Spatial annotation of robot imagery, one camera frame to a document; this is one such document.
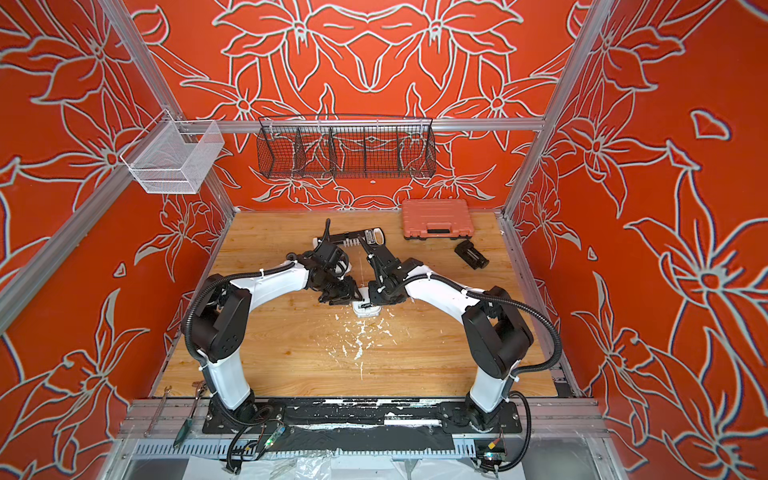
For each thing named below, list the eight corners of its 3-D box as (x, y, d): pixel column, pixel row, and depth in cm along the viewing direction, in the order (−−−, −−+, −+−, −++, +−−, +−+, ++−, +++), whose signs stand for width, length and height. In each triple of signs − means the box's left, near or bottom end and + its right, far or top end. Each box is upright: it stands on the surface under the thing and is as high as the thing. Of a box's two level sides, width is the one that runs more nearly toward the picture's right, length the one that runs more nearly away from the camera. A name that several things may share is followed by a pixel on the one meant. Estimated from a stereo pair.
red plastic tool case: (403, 243, 112) (404, 233, 108) (401, 208, 124) (402, 198, 120) (471, 242, 112) (474, 233, 108) (462, 208, 124) (465, 198, 120)
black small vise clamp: (474, 272, 103) (476, 267, 100) (453, 250, 109) (455, 245, 107) (487, 265, 105) (489, 260, 102) (466, 244, 111) (468, 239, 109)
